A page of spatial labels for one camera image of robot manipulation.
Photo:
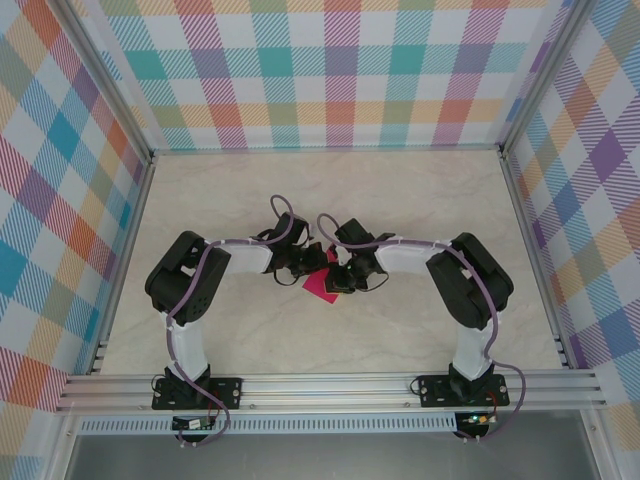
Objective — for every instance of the pink cloth piece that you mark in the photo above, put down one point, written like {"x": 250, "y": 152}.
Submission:
{"x": 312, "y": 286}

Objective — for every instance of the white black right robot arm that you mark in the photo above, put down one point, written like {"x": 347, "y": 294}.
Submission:
{"x": 405, "y": 260}

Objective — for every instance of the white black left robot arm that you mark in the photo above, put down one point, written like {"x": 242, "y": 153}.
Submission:
{"x": 247, "y": 260}

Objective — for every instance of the grey metal panel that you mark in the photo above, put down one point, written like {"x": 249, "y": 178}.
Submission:
{"x": 325, "y": 457}

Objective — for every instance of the small green circuit board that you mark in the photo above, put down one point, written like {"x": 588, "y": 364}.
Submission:
{"x": 192, "y": 424}
{"x": 477, "y": 419}

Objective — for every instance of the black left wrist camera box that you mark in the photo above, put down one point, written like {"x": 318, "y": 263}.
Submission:
{"x": 293, "y": 226}

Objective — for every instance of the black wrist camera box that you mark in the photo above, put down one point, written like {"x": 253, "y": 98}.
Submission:
{"x": 293, "y": 226}
{"x": 352, "y": 231}

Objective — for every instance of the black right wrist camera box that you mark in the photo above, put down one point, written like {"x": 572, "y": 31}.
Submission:
{"x": 352, "y": 231}

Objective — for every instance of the aluminium table edge rail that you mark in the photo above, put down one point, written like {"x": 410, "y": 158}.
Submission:
{"x": 325, "y": 149}
{"x": 535, "y": 260}
{"x": 127, "y": 250}

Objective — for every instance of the wide aluminium base rail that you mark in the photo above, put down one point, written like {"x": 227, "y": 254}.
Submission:
{"x": 325, "y": 392}

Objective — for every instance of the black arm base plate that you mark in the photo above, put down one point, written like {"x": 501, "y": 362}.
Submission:
{"x": 230, "y": 392}
{"x": 435, "y": 397}

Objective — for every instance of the aluminium frame post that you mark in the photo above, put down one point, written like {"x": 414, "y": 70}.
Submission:
{"x": 107, "y": 80}
{"x": 542, "y": 75}

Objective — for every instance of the aluminium frame leg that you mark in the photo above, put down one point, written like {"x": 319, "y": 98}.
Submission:
{"x": 62, "y": 445}
{"x": 600, "y": 445}

